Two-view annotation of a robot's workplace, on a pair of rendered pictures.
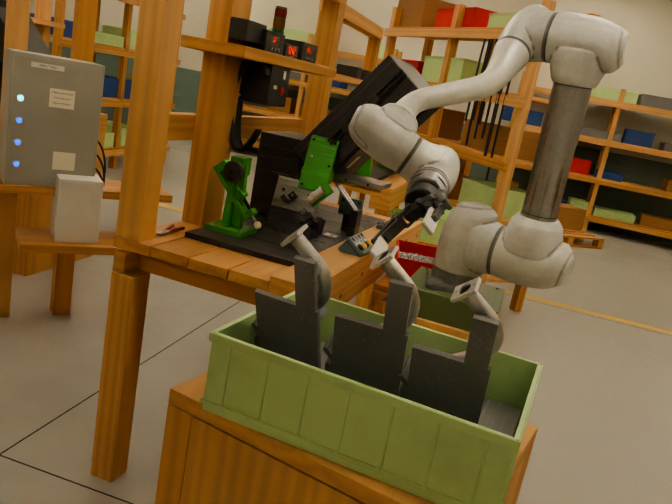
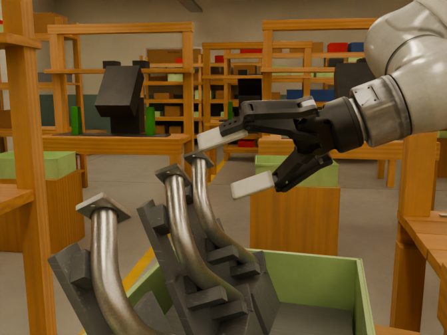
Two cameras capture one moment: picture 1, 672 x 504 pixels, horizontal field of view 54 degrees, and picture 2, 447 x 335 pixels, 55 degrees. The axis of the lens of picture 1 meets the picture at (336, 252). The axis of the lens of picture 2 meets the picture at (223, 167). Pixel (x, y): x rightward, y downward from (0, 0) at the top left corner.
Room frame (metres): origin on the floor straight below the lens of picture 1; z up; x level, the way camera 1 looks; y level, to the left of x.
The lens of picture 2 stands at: (1.22, -0.75, 1.31)
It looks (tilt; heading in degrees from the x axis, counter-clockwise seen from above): 10 degrees down; 84
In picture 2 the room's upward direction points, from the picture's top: straight up
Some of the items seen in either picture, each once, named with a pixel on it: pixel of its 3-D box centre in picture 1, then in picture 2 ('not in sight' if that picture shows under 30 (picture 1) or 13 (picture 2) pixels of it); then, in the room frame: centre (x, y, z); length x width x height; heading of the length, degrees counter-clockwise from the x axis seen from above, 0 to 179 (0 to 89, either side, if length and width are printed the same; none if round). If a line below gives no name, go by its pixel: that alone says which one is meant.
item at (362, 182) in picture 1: (341, 177); not in sight; (2.68, 0.04, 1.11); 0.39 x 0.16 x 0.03; 73
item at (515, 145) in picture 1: (447, 138); not in sight; (5.98, -0.79, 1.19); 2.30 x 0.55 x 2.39; 28
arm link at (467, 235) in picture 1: (469, 237); not in sight; (2.00, -0.40, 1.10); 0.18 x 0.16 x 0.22; 61
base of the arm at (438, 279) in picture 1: (455, 276); not in sight; (2.02, -0.39, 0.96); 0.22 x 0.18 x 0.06; 173
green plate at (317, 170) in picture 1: (321, 163); not in sight; (2.54, 0.12, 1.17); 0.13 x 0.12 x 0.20; 163
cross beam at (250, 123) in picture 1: (235, 126); not in sight; (2.74, 0.51, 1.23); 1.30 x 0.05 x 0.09; 163
